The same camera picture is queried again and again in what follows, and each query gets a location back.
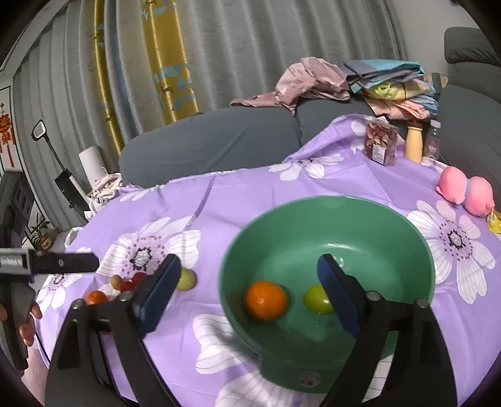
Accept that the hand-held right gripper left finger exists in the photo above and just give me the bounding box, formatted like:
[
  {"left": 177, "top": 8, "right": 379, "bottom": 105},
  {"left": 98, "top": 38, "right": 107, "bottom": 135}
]
[{"left": 45, "top": 254, "right": 183, "bottom": 407}]

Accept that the pink folded cloth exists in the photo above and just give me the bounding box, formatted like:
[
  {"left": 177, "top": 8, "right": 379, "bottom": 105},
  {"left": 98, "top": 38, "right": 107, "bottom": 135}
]
[{"left": 366, "top": 96, "right": 439, "bottom": 120}]

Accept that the person's left hand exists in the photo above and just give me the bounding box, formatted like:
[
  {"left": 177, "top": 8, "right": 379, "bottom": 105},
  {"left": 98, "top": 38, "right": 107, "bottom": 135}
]
[{"left": 19, "top": 301, "right": 43, "bottom": 347}]

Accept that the black upright floor cleaner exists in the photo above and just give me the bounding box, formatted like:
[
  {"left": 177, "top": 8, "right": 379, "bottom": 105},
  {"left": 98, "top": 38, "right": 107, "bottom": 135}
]
[{"left": 31, "top": 121, "right": 90, "bottom": 224}]

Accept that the yellow green folded cloth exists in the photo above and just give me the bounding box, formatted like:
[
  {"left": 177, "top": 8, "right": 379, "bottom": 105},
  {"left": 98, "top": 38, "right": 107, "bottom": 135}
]
[{"left": 366, "top": 80, "right": 435, "bottom": 100}]

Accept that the crumpled pink cloth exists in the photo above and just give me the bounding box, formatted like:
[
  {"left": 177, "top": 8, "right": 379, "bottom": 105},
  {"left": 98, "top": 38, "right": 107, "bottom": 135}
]
[{"left": 230, "top": 57, "right": 351, "bottom": 116}]

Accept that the beige crumpled cloth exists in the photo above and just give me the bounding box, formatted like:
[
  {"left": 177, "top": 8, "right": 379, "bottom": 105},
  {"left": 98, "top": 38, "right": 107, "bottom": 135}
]
[{"left": 91, "top": 172, "right": 124, "bottom": 204}]

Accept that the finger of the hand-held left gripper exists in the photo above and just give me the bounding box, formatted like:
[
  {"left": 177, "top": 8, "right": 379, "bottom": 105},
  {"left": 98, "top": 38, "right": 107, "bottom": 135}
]
[{"left": 28, "top": 251, "right": 101, "bottom": 275}]

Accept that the yellow bottle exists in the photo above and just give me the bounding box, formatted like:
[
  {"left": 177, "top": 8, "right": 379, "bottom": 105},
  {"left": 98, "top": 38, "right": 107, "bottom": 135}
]
[{"left": 404, "top": 121, "right": 425, "bottom": 164}]

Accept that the green bowl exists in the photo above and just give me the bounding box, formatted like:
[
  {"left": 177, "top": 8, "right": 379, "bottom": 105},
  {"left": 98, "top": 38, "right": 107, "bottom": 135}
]
[{"left": 218, "top": 196, "right": 436, "bottom": 394}]

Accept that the purple floral tablecloth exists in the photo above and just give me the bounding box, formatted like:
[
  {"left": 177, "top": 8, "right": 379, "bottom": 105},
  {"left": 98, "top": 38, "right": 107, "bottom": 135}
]
[{"left": 33, "top": 113, "right": 501, "bottom": 407}]

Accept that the white cylinder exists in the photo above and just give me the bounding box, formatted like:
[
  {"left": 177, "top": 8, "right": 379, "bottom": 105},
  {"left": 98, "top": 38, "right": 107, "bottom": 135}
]
[{"left": 78, "top": 145, "right": 106, "bottom": 184}]

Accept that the pink plush toy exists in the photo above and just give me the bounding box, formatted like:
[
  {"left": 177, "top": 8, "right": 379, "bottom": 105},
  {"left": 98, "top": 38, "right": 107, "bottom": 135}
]
[{"left": 436, "top": 165, "right": 494, "bottom": 217}]

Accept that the blue grey folded cloth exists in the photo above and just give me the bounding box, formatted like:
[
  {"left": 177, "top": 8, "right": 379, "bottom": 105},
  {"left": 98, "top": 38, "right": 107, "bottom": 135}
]
[{"left": 342, "top": 59, "right": 427, "bottom": 92}]

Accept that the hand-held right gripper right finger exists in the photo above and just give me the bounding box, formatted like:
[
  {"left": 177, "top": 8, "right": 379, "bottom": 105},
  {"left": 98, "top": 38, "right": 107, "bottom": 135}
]
[{"left": 316, "top": 254, "right": 458, "bottom": 407}]

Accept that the green round fruit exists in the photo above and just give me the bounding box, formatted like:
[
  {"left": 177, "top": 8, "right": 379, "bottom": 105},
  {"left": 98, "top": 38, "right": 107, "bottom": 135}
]
[
  {"left": 303, "top": 284, "right": 336, "bottom": 316},
  {"left": 175, "top": 267, "right": 196, "bottom": 291}
]

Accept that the grey curtain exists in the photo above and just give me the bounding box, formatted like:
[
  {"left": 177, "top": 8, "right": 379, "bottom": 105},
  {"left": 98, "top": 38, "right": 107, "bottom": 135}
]
[{"left": 12, "top": 0, "right": 408, "bottom": 235}]

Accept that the clear bag of dried snacks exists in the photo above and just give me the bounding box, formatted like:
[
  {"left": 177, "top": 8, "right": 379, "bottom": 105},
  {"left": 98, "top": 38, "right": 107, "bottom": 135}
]
[{"left": 363, "top": 121, "right": 399, "bottom": 167}]

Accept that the red hanging knot decoration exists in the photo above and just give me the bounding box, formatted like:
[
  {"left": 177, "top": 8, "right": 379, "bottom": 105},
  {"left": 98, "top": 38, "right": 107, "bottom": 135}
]
[{"left": 0, "top": 102, "right": 16, "bottom": 155}]

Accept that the grey sofa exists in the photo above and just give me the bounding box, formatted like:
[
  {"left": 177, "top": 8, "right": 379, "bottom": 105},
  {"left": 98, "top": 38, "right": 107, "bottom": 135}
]
[{"left": 118, "top": 27, "right": 501, "bottom": 188}]

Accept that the potted plant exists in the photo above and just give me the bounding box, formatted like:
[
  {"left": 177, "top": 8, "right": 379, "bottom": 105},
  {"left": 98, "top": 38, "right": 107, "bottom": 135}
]
[{"left": 29, "top": 219, "right": 53, "bottom": 251}]

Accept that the yellow patterned curtain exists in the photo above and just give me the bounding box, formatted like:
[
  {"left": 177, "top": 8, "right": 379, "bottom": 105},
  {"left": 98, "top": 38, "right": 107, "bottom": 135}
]
[{"left": 92, "top": 0, "right": 200, "bottom": 153}]

